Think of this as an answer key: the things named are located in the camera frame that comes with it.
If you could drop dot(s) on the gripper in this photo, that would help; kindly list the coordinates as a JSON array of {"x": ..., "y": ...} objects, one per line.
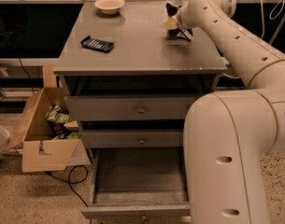
[{"x": 181, "y": 20}]

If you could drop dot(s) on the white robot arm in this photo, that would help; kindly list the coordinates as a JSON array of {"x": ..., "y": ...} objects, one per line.
[{"x": 227, "y": 132}]

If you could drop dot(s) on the grey drawer cabinet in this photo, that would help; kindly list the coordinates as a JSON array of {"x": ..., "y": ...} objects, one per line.
[{"x": 145, "y": 60}]

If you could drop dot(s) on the grey top drawer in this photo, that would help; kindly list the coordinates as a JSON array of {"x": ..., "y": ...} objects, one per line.
[{"x": 118, "y": 107}]

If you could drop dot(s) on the grey middle drawer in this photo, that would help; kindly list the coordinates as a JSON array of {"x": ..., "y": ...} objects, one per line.
[{"x": 132, "y": 138}]

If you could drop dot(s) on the green chip bag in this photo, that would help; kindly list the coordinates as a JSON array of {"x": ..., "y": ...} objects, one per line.
[{"x": 57, "y": 115}]

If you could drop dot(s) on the green snack bag in box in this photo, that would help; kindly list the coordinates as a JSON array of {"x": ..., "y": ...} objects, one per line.
[{"x": 63, "y": 136}]

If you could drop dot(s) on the grey open bottom drawer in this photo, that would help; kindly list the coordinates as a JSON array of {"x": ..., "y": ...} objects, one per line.
[{"x": 138, "y": 182}]

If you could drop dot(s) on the beige bowl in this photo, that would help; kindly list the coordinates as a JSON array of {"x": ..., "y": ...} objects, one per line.
[{"x": 109, "y": 7}]

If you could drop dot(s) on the cardboard box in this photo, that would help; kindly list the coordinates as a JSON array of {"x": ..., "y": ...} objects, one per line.
[{"x": 33, "y": 136}]

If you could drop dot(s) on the metal diagonal bracket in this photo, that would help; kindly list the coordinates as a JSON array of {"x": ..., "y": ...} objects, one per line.
[{"x": 275, "y": 34}]

